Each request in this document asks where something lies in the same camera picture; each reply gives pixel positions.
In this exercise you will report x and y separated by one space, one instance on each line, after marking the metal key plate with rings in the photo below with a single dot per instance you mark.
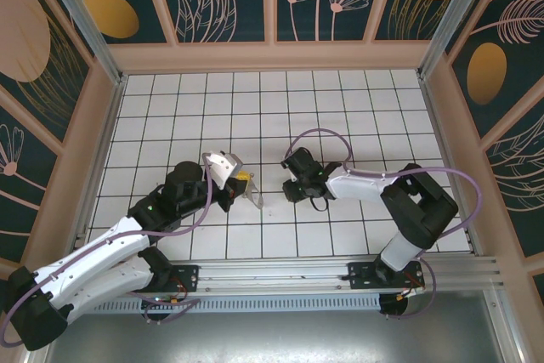
255 199

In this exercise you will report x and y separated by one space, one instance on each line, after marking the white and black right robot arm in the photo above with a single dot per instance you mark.
361 184

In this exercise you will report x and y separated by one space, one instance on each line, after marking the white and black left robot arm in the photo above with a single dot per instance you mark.
93 248

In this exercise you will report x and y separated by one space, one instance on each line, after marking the grey metal sheet panel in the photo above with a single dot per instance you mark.
276 337

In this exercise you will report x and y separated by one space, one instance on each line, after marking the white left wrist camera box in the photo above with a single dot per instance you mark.
221 167

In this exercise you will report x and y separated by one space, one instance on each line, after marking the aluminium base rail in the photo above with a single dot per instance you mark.
272 271

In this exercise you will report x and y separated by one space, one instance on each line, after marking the aluminium frame post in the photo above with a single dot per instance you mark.
453 18
90 27

